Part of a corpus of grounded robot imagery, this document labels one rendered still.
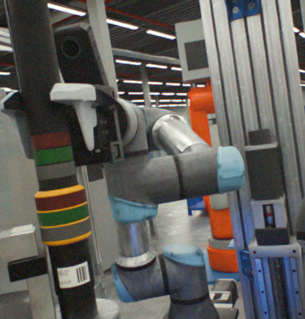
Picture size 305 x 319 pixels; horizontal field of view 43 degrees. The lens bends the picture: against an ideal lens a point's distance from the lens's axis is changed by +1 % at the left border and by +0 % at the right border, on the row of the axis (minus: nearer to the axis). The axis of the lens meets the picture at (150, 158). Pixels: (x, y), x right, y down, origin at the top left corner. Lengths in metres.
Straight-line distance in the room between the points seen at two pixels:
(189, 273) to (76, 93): 0.84
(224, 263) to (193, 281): 3.25
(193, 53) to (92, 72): 3.85
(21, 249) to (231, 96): 0.93
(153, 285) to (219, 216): 3.19
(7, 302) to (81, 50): 0.32
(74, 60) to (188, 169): 0.25
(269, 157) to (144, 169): 0.56
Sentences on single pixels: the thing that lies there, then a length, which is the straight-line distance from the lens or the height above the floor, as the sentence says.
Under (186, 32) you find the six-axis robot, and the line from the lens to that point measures 4.34.
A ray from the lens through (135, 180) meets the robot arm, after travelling 0.58.
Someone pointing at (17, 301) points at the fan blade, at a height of 1.42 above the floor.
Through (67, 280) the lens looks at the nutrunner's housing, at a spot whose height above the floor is 1.49.
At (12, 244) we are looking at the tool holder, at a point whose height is 1.53.
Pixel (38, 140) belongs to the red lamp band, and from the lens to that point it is 0.33.
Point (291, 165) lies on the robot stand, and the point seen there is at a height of 1.46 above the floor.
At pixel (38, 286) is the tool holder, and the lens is 0.35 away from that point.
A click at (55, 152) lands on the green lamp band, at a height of 1.59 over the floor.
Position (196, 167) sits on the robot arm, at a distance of 0.59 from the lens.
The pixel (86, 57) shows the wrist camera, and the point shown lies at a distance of 0.45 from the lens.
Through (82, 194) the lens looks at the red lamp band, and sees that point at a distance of 0.34.
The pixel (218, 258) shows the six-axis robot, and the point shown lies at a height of 0.19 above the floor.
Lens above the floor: 1.59
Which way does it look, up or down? 3 degrees down
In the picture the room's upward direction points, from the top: 9 degrees counter-clockwise
